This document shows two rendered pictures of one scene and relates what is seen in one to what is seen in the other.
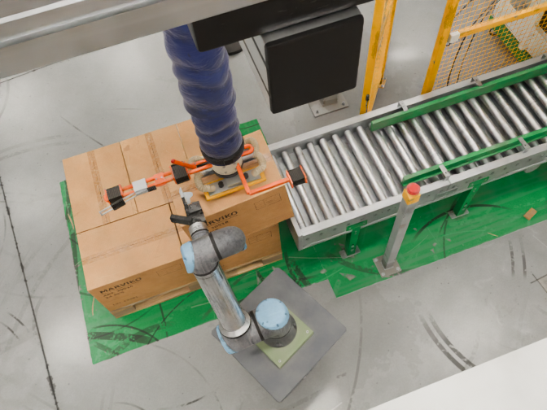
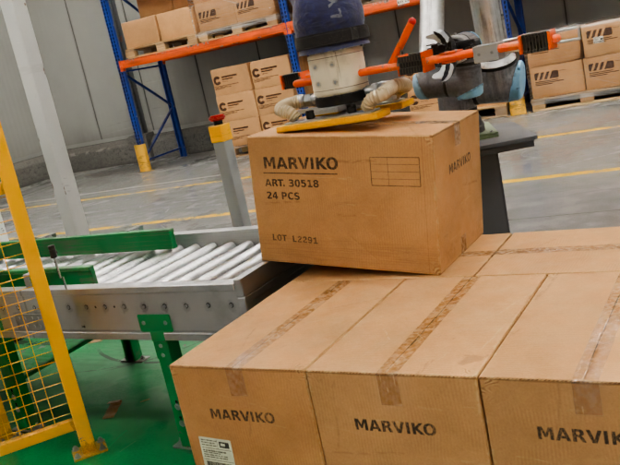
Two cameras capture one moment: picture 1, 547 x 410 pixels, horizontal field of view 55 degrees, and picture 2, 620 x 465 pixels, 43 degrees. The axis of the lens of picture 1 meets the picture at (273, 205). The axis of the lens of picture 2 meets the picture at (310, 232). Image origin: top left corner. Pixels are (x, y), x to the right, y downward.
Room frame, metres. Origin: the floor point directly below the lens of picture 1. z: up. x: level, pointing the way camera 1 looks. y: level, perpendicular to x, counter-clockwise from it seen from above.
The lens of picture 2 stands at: (3.39, 1.84, 1.22)
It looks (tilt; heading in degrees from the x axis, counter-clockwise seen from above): 13 degrees down; 226
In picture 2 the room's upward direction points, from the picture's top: 12 degrees counter-clockwise
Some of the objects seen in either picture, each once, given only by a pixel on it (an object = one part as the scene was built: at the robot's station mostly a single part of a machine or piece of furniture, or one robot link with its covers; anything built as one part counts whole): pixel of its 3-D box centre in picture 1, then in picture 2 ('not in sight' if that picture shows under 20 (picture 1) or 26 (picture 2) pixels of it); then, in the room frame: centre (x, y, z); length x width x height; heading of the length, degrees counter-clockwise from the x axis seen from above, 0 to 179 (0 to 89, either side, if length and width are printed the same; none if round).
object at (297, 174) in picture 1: (296, 176); (296, 79); (1.41, -0.13, 1.13); 0.09 x 0.08 x 0.05; 15
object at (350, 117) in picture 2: not in sight; (331, 115); (1.67, 0.25, 1.02); 0.34 x 0.10 x 0.05; 105
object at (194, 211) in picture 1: (194, 215); (446, 52); (1.25, 0.39, 1.13); 0.12 x 0.09 x 0.08; 15
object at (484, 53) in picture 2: (140, 186); (488, 52); (1.46, 0.67, 1.12); 0.07 x 0.07 x 0.04; 15
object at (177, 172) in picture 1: (180, 172); (415, 63); (1.52, 0.46, 1.12); 0.10 x 0.08 x 0.06; 15
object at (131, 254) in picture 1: (172, 205); (473, 359); (1.78, 0.68, 0.34); 1.20 x 1.00 x 0.40; 104
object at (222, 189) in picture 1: (234, 181); (358, 105); (1.49, 0.20, 1.02); 0.34 x 0.10 x 0.05; 105
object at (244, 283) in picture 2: (280, 190); (296, 251); (1.66, -0.05, 0.58); 0.70 x 0.03 x 0.06; 14
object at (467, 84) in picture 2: not in sight; (465, 80); (1.09, 0.34, 1.01); 0.12 x 0.09 x 0.12; 107
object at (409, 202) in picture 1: (397, 233); (244, 238); (1.31, -0.73, 0.50); 0.07 x 0.07 x 1.00; 14
